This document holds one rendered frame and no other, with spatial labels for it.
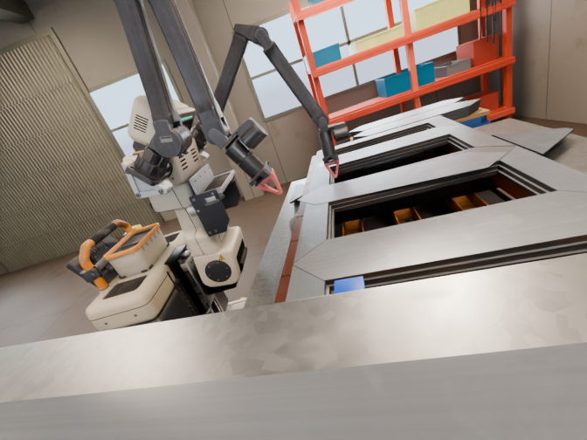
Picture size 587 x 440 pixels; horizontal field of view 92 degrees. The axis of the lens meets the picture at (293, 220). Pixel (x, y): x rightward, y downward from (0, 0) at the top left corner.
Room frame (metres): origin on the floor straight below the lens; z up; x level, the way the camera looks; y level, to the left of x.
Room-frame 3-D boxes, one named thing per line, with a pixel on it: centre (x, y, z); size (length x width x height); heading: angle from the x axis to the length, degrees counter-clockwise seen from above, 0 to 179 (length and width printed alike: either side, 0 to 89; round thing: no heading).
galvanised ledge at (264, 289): (1.30, 0.00, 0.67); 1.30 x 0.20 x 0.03; 164
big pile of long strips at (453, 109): (1.88, -0.96, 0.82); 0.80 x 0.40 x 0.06; 74
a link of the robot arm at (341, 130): (1.24, -0.29, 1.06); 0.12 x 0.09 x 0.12; 83
